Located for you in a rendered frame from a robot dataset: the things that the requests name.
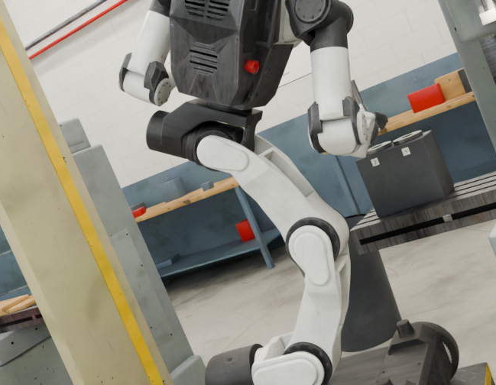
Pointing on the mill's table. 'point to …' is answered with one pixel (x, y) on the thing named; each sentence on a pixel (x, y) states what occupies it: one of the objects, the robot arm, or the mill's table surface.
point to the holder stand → (405, 173)
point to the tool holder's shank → (358, 96)
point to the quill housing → (462, 14)
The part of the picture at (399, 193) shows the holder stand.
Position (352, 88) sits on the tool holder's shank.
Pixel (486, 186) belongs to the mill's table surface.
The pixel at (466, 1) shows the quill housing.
